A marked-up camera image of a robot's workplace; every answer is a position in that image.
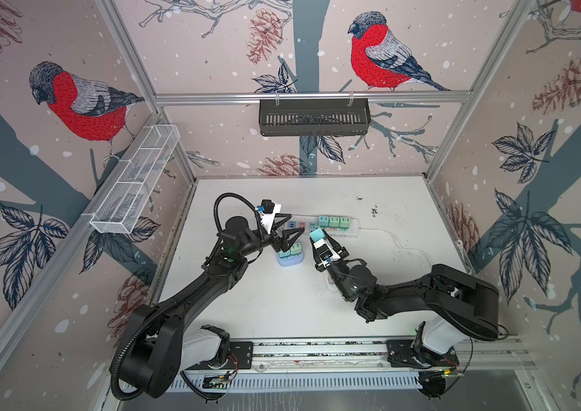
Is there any white long strip cable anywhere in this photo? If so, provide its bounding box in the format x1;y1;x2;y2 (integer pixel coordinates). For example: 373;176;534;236
359;225;435;258

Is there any white square power strip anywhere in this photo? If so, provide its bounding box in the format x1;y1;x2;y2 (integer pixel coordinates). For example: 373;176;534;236
325;273;336;288

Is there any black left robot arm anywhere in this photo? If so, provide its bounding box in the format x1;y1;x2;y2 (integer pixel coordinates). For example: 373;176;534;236
110;193;305;401

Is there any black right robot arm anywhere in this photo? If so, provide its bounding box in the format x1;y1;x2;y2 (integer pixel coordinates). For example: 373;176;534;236
310;229;499;369

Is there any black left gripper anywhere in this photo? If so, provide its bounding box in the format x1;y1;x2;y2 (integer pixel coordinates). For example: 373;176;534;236
238;213;303;259

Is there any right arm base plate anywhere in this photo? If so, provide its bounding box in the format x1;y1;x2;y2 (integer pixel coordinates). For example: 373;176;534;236
386;339;460;370

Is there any teal charger front lowest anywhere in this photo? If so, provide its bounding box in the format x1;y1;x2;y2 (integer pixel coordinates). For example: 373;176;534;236
309;227;326;242

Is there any light green charger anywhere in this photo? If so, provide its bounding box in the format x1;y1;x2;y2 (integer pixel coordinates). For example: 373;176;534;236
339;217;351;229

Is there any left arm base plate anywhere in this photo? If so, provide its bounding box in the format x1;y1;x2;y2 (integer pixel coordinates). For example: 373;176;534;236
189;341;254;371

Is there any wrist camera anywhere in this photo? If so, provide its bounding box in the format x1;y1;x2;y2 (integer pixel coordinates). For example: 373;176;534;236
319;242;337;269
256;200;282;234

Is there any blue square power strip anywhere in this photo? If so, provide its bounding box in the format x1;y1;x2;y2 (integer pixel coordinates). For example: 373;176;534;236
276;252;304;267

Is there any white wire mesh shelf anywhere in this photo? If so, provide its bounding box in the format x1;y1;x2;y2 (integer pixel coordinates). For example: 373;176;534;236
90;124;180;235

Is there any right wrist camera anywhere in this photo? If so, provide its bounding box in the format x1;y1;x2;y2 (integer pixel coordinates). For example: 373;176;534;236
319;242;337;269

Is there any black hanging basket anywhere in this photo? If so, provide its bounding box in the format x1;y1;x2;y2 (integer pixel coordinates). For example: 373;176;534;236
259;99;371;137

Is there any white long power strip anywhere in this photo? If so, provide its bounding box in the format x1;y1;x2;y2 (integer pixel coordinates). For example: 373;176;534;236
283;215;361;237

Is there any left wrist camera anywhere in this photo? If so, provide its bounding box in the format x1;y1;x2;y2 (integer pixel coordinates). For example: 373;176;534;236
256;200;282;234

